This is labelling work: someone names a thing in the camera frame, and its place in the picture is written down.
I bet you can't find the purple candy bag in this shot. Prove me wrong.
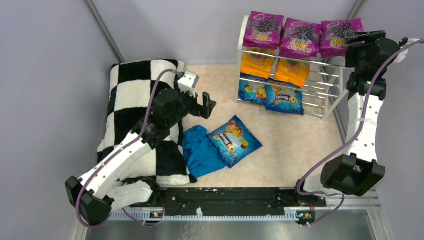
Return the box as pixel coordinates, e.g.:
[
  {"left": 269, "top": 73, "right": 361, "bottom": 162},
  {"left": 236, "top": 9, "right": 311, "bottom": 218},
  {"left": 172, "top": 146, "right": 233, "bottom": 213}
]
[
  {"left": 278, "top": 17, "right": 322, "bottom": 59},
  {"left": 319, "top": 18, "right": 364, "bottom": 59},
  {"left": 243, "top": 11, "right": 285, "bottom": 50}
]

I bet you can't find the blue candy bag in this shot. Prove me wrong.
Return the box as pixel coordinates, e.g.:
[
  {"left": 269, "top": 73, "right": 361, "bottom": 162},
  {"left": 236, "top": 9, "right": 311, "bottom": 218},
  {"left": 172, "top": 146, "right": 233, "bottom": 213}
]
[
  {"left": 207, "top": 115, "right": 263, "bottom": 168},
  {"left": 238, "top": 73, "right": 267, "bottom": 106},
  {"left": 265, "top": 82, "right": 304, "bottom": 116}
]

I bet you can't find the orange candy bag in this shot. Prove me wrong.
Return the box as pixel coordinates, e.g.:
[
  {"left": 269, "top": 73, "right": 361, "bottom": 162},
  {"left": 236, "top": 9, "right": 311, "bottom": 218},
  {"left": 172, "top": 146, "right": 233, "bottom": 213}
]
[
  {"left": 240, "top": 53, "right": 275, "bottom": 79},
  {"left": 274, "top": 59, "right": 310, "bottom": 87}
]

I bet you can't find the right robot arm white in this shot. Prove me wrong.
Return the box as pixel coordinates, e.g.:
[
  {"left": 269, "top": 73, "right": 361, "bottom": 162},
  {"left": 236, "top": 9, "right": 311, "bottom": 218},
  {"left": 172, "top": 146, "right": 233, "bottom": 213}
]
[{"left": 296, "top": 30, "right": 401, "bottom": 197}]

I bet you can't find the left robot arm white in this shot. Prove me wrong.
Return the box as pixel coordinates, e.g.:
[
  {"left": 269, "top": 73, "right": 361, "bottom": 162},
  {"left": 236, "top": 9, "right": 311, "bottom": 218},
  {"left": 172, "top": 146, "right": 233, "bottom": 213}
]
[{"left": 65, "top": 88, "right": 217, "bottom": 228}]

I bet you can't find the blue candy bag on shelf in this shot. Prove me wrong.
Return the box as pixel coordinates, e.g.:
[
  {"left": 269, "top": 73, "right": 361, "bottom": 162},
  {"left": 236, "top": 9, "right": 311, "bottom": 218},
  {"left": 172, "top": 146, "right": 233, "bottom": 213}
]
[{"left": 265, "top": 82, "right": 304, "bottom": 116}]

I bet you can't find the blue cloth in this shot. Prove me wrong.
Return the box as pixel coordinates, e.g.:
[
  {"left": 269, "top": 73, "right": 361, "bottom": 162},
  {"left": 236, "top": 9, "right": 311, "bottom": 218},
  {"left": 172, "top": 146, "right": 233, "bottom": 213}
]
[{"left": 182, "top": 125, "right": 226, "bottom": 178}]

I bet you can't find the black white checkered pillow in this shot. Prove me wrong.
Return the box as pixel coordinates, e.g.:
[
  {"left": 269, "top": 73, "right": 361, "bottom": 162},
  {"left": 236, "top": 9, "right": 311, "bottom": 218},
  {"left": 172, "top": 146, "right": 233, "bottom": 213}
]
[{"left": 97, "top": 59, "right": 198, "bottom": 187}]

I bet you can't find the white metal wire shelf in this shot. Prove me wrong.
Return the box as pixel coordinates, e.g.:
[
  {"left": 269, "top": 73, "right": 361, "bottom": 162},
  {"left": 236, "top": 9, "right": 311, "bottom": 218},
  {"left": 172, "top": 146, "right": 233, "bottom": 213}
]
[{"left": 233, "top": 15, "right": 353, "bottom": 121}]

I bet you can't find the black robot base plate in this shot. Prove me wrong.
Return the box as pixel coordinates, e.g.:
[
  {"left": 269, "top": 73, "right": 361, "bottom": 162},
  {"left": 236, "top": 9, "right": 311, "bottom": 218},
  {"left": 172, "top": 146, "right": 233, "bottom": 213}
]
[{"left": 133, "top": 187, "right": 327, "bottom": 217}]

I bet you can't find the aluminium frame rail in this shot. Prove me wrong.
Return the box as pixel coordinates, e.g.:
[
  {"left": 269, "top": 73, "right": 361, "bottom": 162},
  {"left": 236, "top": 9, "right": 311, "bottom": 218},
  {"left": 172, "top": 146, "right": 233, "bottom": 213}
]
[{"left": 73, "top": 187, "right": 390, "bottom": 240}]

